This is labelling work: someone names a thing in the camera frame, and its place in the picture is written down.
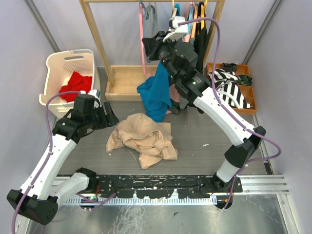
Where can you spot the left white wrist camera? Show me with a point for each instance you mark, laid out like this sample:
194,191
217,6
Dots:
95,93

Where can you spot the black garment on hanger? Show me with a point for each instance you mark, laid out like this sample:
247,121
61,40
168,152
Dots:
199,35

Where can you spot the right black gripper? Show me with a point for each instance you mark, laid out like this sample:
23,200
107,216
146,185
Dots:
153,44

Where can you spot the orange wooden compartment tray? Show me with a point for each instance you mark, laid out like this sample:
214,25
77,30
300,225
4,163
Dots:
247,91

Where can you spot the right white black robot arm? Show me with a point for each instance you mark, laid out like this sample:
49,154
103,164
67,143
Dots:
179,60

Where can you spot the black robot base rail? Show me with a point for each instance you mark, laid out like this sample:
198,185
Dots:
160,186

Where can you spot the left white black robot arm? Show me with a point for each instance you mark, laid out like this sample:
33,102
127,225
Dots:
37,199

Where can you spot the dark patterned cloth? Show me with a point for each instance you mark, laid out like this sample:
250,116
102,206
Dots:
245,80

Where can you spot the wooden clothes rack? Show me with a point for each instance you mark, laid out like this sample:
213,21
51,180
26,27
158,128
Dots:
123,79

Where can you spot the beige t shirt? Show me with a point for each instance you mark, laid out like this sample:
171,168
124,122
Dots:
153,140

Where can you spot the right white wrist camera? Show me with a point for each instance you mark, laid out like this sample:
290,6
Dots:
178,29

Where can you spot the wooden hanger with blue shirt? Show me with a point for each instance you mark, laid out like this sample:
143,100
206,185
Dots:
174,9

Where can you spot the grey garment on hanger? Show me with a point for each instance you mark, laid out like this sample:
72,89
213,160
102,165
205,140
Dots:
184,103

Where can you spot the red cloth in basket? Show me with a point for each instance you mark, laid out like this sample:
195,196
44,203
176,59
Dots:
77,82

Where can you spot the pink plastic hanger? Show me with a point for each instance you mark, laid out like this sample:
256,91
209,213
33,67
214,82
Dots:
141,20

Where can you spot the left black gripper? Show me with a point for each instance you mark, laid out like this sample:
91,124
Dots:
108,119

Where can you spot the pink garment on hanger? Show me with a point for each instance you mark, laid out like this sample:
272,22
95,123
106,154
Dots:
187,12

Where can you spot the grey plastic hanger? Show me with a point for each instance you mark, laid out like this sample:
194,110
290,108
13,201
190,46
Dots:
149,20

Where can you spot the white laundry basket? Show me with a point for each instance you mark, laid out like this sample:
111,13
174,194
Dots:
62,65

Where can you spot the blue t shirt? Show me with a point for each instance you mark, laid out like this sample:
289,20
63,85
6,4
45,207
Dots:
155,94

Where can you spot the black white striped cloth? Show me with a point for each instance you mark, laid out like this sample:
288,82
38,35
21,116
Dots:
226,84

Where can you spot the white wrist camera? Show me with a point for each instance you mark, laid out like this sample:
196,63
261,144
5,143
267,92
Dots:
178,29
95,93

